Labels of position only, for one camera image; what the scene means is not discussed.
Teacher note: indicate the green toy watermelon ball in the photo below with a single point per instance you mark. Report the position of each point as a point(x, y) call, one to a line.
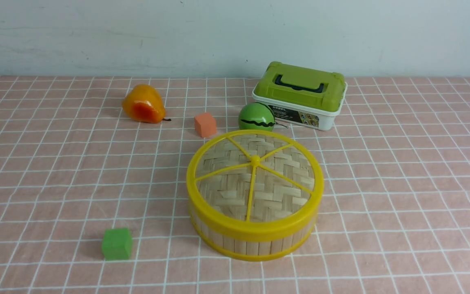
point(257, 116)

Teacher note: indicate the orange yellow toy pear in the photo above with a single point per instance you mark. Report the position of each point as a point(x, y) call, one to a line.
point(144, 104)

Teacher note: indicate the green foam cube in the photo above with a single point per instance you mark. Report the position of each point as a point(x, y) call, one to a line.
point(117, 244)

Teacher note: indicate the green lidded white plastic box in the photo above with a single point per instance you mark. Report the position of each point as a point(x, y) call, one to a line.
point(302, 96)

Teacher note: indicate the yellow woven bamboo steamer lid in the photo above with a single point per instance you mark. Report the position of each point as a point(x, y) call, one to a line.
point(254, 186)

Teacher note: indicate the orange foam cube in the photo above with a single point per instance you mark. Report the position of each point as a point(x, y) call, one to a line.
point(205, 125)

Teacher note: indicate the yellow bamboo steamer basket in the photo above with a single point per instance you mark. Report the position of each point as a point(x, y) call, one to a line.
point(251, 251)

